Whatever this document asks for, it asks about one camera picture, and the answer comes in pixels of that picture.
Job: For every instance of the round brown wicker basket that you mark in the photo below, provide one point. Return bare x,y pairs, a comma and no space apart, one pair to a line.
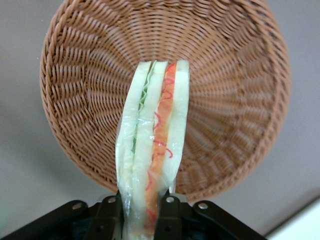
225,100

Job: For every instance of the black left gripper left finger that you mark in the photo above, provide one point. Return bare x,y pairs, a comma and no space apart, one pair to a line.
105,215

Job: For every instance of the triangle sandwich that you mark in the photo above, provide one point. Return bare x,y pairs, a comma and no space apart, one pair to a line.
147,120

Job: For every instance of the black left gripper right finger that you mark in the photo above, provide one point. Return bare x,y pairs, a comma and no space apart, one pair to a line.
170,217

